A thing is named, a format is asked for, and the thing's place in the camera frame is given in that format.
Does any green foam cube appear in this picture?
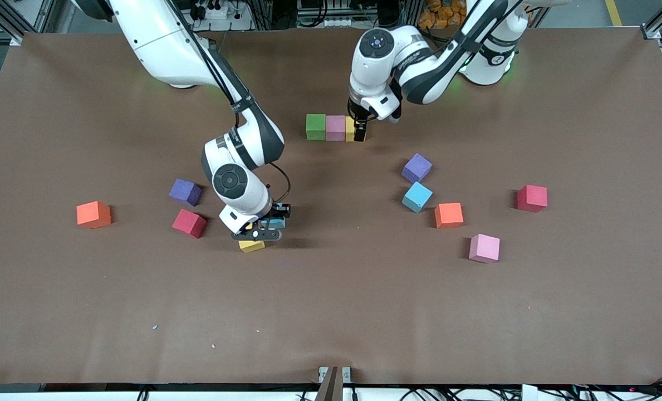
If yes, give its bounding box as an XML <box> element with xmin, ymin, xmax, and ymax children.
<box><xmin>306</xmin><ymin>114</ymin><xmax>326</xmax><ymax>141</ymax></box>

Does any red foam cube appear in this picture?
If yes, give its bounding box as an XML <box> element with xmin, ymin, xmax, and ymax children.
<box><xmin>171</xmin><ymin>209</ymin><xmax>208</xmax><ymax>239</ymax></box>
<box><xmin>517</xmin><ymin>184</ymin><xmax>548</xmax><ymax>213</ymax></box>

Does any purple foam cube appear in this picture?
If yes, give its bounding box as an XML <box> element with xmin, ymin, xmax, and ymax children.
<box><xmin>401</xmin><ymin>153</ymin><xmax>433</xmax><ymax>184</ymax></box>
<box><xmin>169</xmin><ymin>178</ymin><xmax>202</xmax><ymax>207</ymax></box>

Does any brown paper table cover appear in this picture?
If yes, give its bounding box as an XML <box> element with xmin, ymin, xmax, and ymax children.
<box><xmin>0</xmin><ymin>28</ymin><xmax>662</xmax><ymax>386</ymax></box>

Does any orange foam cube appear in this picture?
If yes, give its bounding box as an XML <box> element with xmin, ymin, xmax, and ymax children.
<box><xmin>76</xmin><ymin>201</ymin><xmax>112</xmax><ymax>229</ymax></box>
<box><xmin>434</xmin><ymin>202</ymin><xmax>464</xmax><ymax>229</ymax></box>

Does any bag of orange items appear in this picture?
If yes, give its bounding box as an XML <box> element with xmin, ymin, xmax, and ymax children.
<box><xmin>419</xmin><ymin>0</ymin><xmax>465</xmax><ymax>28</ymax></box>

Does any white power strip with plugs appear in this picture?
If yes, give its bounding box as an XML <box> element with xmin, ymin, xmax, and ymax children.
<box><xmin>190</xmin><ymin>0</ymin><xmax>231</xmax><ymax>21</ymax></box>

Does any metal table edge bracket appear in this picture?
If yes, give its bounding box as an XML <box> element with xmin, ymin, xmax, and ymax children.
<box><xmin>315</xmin><ymin>366</ymin><xmax>352</xmax><ymax>401</ymax></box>

